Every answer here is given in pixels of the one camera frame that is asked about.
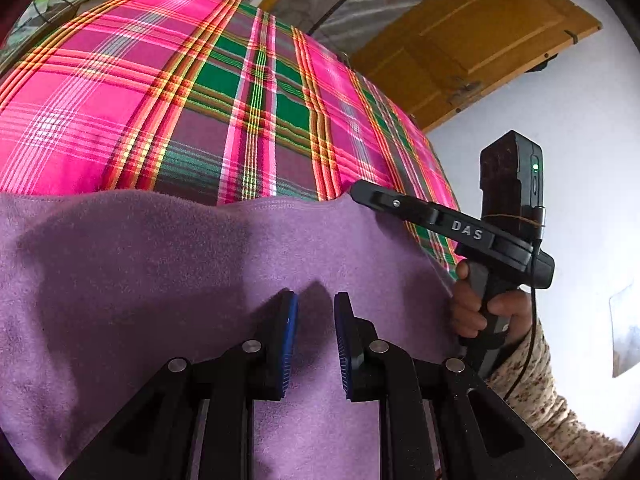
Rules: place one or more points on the person's right forearm sleeve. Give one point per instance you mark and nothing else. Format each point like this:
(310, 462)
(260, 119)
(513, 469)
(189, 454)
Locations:
(526, 378)

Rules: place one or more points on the person's right hand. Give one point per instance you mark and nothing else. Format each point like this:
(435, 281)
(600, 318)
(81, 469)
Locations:
(465, 304)

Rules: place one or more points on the pink plaid tablecloth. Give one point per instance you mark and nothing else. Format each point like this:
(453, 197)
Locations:
(213, 101)

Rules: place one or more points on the cluttered glass side table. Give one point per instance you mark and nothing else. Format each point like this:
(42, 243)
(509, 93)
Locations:
(40, 19)

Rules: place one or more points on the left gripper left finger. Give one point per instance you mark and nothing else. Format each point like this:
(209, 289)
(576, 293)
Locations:
(258, 369)

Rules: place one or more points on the purple fleece garment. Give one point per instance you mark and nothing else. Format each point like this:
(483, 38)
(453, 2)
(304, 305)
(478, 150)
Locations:
(99, 291)

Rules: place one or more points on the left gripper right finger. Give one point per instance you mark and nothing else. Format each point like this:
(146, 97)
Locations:
(373, 369)

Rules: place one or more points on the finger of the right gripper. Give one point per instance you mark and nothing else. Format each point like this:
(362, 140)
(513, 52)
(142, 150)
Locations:
(404, 207)

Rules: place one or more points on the wooden door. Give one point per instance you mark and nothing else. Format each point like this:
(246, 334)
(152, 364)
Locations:
(442, 56)

